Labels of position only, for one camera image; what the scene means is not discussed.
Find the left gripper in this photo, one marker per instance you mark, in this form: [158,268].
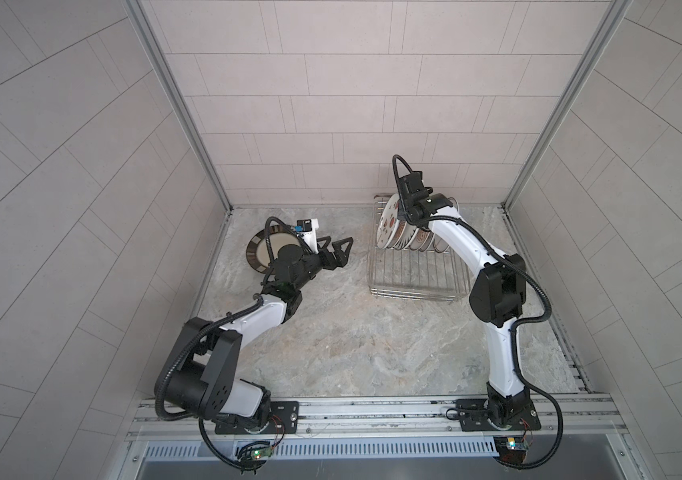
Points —
[333,256]

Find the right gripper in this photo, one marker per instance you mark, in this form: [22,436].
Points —
[403,205]

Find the blue striped white plate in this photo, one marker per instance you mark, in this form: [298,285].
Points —
[403,236]

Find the dark rimmed beige plate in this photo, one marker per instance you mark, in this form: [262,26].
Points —
[256,252]

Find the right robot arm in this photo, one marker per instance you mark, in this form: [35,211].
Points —
[496,297]

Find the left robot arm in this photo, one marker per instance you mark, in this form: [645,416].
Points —
[198,378]

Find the watermelon pattern plate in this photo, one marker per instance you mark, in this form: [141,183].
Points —
[388,223]

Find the white red-pattern plate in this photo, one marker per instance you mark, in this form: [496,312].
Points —
[420,241]

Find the red rimmed text plate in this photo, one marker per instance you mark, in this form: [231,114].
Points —
[440,245]

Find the left circuit board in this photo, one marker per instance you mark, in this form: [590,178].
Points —
[255,452]

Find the circuit board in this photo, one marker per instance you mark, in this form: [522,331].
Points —
[255,452]
[511,450]

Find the right circuit board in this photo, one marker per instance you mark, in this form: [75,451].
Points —
[511,450]

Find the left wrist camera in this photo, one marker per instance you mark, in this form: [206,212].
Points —
[306,230]

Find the wire dish rack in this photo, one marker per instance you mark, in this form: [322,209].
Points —
[415,275]

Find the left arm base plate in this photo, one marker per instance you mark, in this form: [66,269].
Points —
[274,417]

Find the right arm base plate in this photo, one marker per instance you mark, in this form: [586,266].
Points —
[488,415]

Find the aluminium mounting rail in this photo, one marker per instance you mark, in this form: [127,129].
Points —
[425,416]

